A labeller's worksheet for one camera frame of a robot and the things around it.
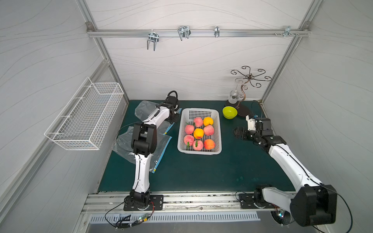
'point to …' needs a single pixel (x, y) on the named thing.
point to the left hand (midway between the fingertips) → (173, 118)
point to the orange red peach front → (209, 144)
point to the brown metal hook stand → (242, 109)
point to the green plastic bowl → (229, 112)
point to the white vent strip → (178, 217)
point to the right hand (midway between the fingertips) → (240, 130)
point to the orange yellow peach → (198, 133)
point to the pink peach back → (198, 122)
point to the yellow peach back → (207, 121)
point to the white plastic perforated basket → (187, 115)
